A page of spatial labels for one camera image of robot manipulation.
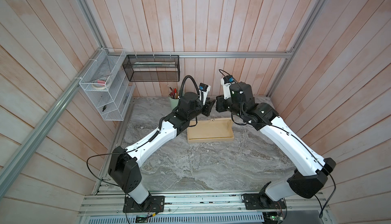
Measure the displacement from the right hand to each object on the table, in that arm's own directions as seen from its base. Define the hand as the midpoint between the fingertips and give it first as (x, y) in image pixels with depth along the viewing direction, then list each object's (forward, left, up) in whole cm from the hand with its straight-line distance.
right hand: (215, 97), depth 70 cm
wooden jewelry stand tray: (+5, -1, -37) cm, 37 cm away
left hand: (+2, +1, -5) cm, 5 cm away
